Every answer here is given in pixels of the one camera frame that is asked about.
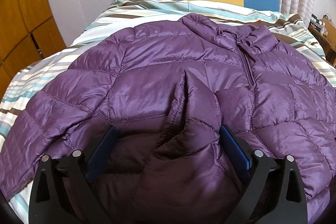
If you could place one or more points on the wooden wardrobe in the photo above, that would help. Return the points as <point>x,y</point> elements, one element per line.
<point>23,16</point>

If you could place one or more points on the striped bed cover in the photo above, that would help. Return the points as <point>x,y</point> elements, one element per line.
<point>147,7</point>

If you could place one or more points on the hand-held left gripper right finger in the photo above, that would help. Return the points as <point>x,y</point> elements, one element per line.
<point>233,146</point>

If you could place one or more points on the wooden bedside table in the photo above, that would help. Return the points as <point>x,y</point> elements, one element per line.
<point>326,41</point>

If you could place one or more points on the purple puffer jacket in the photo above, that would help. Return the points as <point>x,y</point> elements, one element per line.
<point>157,77</point>

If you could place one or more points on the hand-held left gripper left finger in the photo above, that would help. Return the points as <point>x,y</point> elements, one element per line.
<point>104,146</point>

